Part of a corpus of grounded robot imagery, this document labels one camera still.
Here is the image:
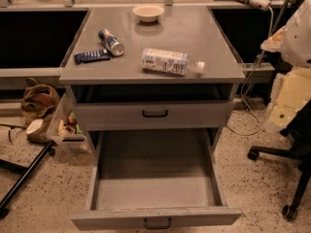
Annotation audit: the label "clear plastic toy bin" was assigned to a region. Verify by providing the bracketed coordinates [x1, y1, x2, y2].
[46, 93, 89, 152]

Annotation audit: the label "grey drawer cabinet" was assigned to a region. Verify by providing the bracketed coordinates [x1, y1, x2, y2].
[60, 6, 245, 146]

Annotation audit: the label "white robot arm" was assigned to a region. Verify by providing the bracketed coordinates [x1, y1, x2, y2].
[260, 0, 311, 133]

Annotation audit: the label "clear plastic water bottle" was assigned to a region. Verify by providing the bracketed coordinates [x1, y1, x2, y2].
[142, 48, 205, 76]

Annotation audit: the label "brown bag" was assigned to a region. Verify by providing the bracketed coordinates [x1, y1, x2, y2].
[20, 78, 60, 143]

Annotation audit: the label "silver blue soda can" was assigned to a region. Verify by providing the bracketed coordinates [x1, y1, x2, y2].
[98, 28, 124, 56]

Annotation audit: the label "black tripod legs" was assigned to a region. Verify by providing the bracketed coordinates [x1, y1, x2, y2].
[0, 141, 55, 219]

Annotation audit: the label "white cable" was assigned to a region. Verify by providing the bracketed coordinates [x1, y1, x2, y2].
[226, 5, 275, 138]

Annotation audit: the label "blue snack bar wrapper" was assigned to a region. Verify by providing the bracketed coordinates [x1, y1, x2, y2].
[74, 49, 110, 64]

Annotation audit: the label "black office chair base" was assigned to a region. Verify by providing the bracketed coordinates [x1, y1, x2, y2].
[247, 100, 311, 222]

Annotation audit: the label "white ceramic bowl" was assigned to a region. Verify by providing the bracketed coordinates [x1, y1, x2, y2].
[132, 4, 164, 23]

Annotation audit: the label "closed upper grey drawer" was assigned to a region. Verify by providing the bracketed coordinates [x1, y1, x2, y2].
[74, 101, 233, 131]

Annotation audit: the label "open bottom grey drawer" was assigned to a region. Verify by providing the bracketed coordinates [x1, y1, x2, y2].
[70, 128, 243, 232]

